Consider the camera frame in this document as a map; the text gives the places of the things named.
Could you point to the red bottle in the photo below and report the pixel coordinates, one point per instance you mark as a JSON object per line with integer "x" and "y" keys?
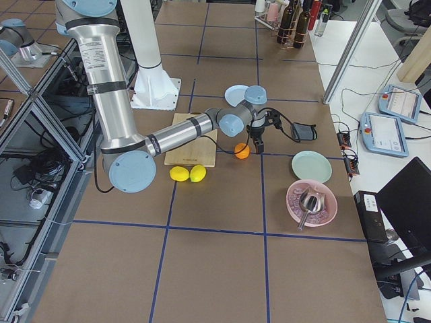
{"x": 314, "y": 11}

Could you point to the orange black adapter lower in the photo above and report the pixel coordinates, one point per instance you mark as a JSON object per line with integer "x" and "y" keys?
{"x": 351, "y": 164}

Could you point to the light green plate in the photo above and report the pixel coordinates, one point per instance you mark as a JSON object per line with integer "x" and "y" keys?
{"x": 310, "y": 165}

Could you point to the white cup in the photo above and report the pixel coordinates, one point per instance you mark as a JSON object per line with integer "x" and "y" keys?
{"x": 260, "y": 6}

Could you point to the light blue plate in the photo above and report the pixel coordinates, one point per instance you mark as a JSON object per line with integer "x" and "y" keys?
{"x": 235, "y": 94}

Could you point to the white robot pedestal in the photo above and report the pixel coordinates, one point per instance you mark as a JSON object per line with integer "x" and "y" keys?
{"x": 153, "y": 88}

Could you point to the clear water bottle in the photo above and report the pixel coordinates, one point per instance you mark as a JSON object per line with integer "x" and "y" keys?
{"x": 321, "y": 26}

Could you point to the orange black adapter upper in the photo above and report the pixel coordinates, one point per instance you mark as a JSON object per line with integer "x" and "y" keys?
{"x": 344, "y": 140}

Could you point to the wooden plank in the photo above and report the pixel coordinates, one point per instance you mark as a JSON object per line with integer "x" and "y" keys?
{"x": 418, "y": 60}

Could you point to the folded grey cloth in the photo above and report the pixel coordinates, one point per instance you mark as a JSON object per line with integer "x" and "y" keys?
{"x": 304, "y": 132}

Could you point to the orange fruit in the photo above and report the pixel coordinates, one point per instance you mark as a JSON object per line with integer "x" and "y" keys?
{"x": 242, "y": 151}

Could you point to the dark wine bottle left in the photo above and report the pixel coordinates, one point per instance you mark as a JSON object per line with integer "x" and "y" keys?
{"x": 286, "y": 20}

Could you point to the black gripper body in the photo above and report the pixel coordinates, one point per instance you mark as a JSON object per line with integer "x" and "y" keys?
{"x": 256, "y": 133}

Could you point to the near teach pendant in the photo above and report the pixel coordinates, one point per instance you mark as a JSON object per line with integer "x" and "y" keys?
{"x": 383, "y": 134}

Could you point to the teach pendant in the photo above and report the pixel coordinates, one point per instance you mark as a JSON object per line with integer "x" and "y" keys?
{"x": 400, "y": 102}
{"x": 383, "y": 134}

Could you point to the far teach pendant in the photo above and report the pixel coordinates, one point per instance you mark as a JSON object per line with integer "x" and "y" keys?
{"x": 400, "y": 102}

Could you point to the white wire cup rack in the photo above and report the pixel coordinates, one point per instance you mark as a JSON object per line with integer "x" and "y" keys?
{"x": 262, "y": 19}

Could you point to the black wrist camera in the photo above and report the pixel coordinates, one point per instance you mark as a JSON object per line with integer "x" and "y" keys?
{"x": 272, "y": 118}

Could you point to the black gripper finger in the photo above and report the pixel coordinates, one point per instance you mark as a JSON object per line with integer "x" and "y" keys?
{"x": 259, "y": 146}
{"x": 249, "y": 143}

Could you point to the orange black adapter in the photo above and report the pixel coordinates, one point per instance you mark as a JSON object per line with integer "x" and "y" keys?
{"x": 351, "y": 164}
{"x": 344, "y": 140}

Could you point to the yellow lemon lower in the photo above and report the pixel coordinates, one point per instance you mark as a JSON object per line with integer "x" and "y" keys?
{"x": 179, "y": 173}

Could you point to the yellow lemon upper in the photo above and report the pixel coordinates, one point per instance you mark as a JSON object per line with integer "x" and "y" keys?
{"x": 197, "y": 173}

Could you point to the copper wire bottle rack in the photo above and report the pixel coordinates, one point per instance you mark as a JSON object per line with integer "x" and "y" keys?
{"x": 290, "y": 34}

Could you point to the pink bowl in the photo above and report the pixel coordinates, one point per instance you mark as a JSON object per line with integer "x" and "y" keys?
{"x": 313, "y": 220}

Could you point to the metal scoop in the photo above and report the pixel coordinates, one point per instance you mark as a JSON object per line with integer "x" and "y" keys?
{"x": 311, "y": 202}

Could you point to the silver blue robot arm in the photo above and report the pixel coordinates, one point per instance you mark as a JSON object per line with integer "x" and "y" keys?
{"x": 128, "y": 157}

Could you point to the dark wine bottle right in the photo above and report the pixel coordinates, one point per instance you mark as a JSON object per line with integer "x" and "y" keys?
{"x": 302, "y": 25}

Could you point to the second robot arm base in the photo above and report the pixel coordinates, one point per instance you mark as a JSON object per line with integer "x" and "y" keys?
{"x": 20, "y": 46}

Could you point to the black monitor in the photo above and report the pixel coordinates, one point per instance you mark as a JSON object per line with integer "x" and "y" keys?
{"x": 405, "y": 202}

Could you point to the yellow lemon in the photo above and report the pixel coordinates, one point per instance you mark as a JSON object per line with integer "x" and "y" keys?
{"x": 197, "y": 173}
{"x": 179, "y": 173}

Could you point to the dark wine bottle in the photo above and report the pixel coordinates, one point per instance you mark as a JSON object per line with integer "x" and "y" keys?
{"x": 286, "y": 20}
{"x": 302, "y": 25}

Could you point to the black computer box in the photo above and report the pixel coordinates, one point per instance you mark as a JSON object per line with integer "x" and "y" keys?
{"x": 370, "y": 217}

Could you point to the bamboo cutting board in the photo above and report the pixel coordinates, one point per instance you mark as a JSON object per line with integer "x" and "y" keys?
{"x": 195, "y": 153}

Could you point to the aluminium frame post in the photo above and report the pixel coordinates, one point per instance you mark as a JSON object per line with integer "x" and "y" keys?
{"x": 361, "y": 27}

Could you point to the pink cup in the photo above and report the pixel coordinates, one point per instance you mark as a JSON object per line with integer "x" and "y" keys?
{"x": 273, "y": 12}

